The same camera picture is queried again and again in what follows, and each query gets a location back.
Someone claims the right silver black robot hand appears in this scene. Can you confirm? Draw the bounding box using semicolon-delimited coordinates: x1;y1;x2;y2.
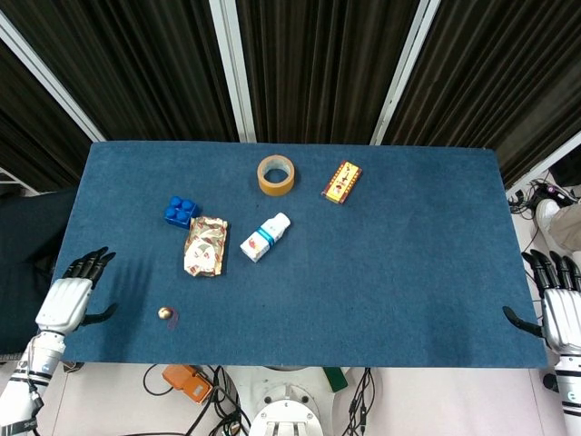
501;249;581;351

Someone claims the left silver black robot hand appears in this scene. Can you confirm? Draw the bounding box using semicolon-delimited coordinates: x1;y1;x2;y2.
34;246;119;336

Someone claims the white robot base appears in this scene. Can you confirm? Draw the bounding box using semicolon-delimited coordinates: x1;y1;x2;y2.
229;365;350;436

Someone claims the white sneaker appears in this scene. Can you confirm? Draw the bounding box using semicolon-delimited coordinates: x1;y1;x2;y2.
535;198;561;233

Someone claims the orange power box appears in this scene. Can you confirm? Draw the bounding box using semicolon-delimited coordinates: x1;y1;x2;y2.
162;364;212;405

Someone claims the blue toy building block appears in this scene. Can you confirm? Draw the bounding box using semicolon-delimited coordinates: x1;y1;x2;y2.
162;195;202;230

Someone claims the crumpled gold foil snack bag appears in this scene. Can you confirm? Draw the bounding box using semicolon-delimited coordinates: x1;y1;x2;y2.
182;215;230;278

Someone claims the small white drink bottle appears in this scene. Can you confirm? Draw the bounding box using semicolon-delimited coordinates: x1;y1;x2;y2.
240;212;292;264

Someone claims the green black clamp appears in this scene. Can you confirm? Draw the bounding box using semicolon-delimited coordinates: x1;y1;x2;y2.
322;367;350;392

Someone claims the blue felt table mat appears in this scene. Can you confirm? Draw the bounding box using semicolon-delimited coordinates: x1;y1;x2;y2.
48;141;550;370

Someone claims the brown packing tape roll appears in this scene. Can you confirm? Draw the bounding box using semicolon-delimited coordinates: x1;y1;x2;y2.
256;154;297;197

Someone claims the yellow red snack box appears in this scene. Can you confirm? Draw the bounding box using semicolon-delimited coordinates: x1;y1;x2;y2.
322;159;364;206

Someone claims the black cable bundle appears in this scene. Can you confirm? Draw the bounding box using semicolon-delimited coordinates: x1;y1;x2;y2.
507;179;581;219

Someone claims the black floor cable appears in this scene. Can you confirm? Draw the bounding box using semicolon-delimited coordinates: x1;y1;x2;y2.
347;367;373;436

